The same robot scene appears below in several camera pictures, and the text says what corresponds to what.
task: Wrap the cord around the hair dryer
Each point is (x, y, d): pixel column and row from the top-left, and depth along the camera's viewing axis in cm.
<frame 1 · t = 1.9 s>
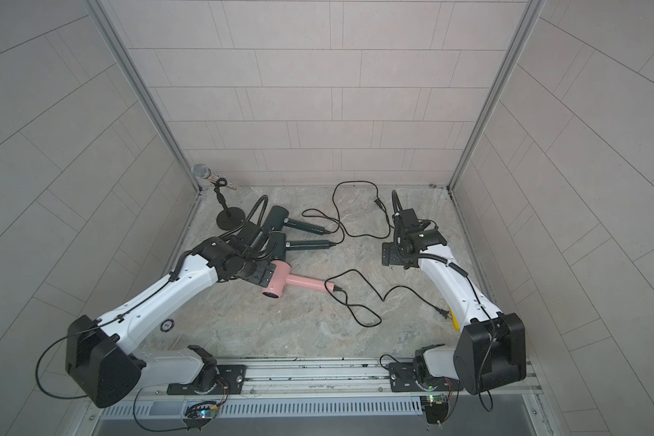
left hand: (262, 267, 81), fingers open
right hand: (398, 254, 84), fingers open
far green hair dryer: (277, 217, 107), point 2 cm above the table
near green hair dryer: (282, 245, 95), point 5 cm above the table
black microphone stand: (230, 218, 107), on the table

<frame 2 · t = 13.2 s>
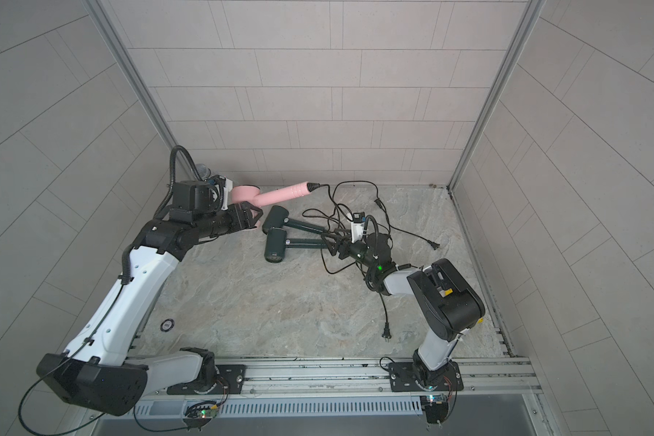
left hand: (259, 211, 73), fingers open
right hand: (328, 235, 85), fingers open
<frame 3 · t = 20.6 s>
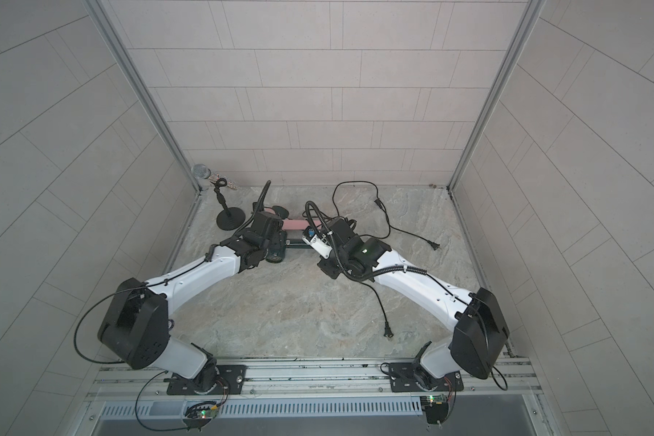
left hand: (273, 228, 90), fingers open
right hand: (322, 257, 79), fingers closed
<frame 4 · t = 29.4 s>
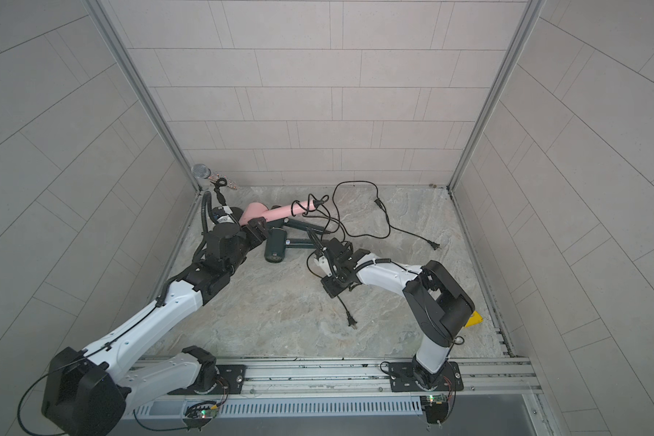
left hand: (264, 220, 80), fingers open
right hand: (328, 287, 88), fingers closed
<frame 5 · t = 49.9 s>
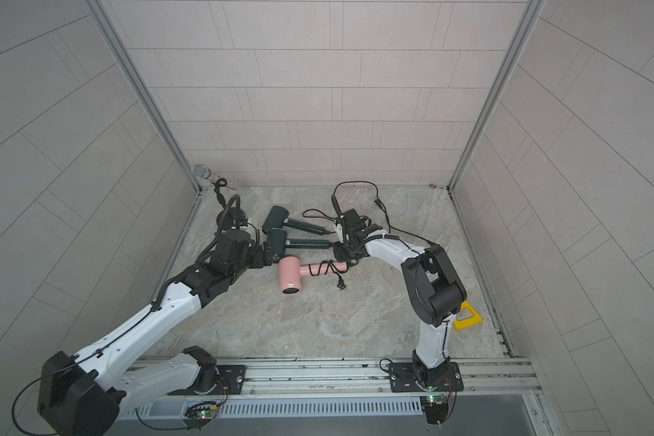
left hand: (265, 242, 81), fingers open
right hand: (337, 252, 94), fingers open
pink hair dryer: (291, 271, 88), point 6 cm above the table
